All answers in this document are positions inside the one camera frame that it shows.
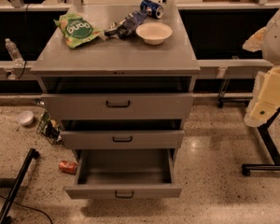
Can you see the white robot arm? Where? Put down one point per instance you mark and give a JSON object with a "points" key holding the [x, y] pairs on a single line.
{"points": [[270, 50]]}

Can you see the grey drawer cabinet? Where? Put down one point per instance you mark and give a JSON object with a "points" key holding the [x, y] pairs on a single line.
{"points": [[116, 66]]}

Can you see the grey bottom drawer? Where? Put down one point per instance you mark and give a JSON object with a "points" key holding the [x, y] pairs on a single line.
{"points": [[124, 174]]}

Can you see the grey drawer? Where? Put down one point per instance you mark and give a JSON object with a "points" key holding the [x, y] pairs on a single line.
{"points": [[118, 106], [124, 174], [122, 139]]}

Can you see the black stand leg left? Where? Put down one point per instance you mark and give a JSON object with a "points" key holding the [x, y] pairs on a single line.
{"points": [[14, 185]]}

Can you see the white bowl on floor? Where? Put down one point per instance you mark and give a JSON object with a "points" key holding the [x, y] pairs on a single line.
{"points": [[25, 118]]}

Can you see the green snack bag on floor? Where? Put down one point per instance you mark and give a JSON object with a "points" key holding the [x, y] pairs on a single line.
{"points": [[50, 129]]}

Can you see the orange soda can on floor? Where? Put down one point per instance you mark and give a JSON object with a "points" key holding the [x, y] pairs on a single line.
{"points": [[68, 167]]}

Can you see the grey middle drawer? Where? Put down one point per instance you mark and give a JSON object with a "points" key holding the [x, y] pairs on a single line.
{"points": [[122, 139]]}

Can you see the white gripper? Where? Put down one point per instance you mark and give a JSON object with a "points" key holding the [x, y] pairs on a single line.
{"points": [[278, 39]]}

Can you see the grey top drawer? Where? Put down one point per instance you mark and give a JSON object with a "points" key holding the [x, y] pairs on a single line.
{"points": [[118, 106]]}

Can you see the dark blue snack bag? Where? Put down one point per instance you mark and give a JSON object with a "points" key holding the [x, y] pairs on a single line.
{"points": [[127, 26]]}

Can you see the green rice chip bag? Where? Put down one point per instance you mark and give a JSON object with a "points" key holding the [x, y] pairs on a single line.
{"points": [[76, 30]]}

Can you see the blue soda can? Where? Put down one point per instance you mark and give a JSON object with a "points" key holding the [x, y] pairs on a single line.
{"points": [[153, 9]]}

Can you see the black table frame right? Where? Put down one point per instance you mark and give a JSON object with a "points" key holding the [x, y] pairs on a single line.
{"points": [[263, 131]]}

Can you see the white bowl on cabinet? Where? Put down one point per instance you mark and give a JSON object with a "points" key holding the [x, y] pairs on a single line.
{"points": [[153, 33]]}

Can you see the clear plastic water bottle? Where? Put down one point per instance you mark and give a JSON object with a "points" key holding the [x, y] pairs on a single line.
{"points": [[14, 52]]}

